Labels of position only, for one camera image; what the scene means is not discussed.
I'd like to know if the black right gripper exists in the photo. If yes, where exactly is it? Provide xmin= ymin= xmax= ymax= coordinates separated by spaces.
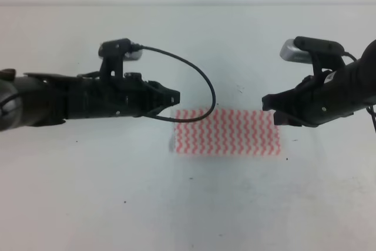
xmin=261 ymin=70 xmax=357 ymax=128

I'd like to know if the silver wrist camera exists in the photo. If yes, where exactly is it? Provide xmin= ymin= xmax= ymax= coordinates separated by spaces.
xmin=98 ymin=38 xmax=142 ymax=78
xmin=280 ymin=36 xmax=345 ymax=76

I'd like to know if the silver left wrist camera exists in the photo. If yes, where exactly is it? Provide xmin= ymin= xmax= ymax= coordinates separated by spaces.
xmin=98 ymin=38 xmax=142 ymax=78

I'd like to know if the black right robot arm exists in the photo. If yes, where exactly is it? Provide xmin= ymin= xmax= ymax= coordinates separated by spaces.
xmin=261 ymin=36 xmax=375 ymax=128

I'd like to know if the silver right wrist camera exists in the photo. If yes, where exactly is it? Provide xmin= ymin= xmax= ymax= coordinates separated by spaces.
xmin=280 ymin=36 xmax=345 ymax=76

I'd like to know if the pink white wavy towel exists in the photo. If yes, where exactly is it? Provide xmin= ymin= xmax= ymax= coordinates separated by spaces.
xmin=172 ymin=108 xmax=281 ymax=156

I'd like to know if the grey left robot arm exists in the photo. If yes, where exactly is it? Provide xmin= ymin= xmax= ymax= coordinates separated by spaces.
xmin=1 ymin=69 xmax=180 ymax=131

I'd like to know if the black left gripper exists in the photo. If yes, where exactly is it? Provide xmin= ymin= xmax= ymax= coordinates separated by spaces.
xmin=23 ymin=73 xmax=180 ymax=123

